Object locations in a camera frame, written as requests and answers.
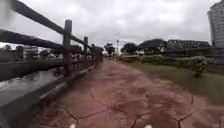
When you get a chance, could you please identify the dark tree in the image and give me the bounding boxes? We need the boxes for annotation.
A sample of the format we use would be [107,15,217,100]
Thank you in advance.
[103,42,116,57]

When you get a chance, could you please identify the pole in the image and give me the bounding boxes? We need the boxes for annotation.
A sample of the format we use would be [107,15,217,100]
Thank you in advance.
[115,38,120,56]

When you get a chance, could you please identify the red stone path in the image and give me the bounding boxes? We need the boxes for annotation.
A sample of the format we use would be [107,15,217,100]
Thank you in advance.
[31,59,224,128]

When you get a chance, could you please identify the low green hedge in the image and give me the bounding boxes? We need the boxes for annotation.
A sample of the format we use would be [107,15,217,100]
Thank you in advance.
[119,53,165,65]

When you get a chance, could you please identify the group of dark trees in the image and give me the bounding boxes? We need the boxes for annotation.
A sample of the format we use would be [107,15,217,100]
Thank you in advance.
[120,38,168,54]

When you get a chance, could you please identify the grass strip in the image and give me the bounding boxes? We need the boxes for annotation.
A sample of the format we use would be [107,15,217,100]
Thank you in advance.
[123,60,224,104]

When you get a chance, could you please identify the long low building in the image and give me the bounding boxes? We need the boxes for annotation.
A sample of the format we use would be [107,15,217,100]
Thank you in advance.
[165,38,212,51]

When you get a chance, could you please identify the round green bush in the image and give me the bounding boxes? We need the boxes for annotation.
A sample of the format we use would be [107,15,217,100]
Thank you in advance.
[176,54,208,79]

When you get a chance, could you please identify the grey concrete kerb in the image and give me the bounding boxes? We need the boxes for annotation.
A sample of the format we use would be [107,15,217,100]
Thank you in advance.
[0,63,98,128]

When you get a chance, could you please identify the water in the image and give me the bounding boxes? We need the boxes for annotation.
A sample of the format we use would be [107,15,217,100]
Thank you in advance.
[0,66,64,108]

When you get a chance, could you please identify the tall grey building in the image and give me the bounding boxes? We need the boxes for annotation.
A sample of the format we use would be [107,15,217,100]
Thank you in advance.
[206,0,224,48]

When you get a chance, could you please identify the dark wooden rail fence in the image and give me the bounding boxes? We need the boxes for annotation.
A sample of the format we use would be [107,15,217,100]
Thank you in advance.
[0,0,104,83]

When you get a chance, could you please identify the dark low wall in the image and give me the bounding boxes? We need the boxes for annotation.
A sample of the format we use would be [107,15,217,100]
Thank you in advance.
[159,47,224,75]

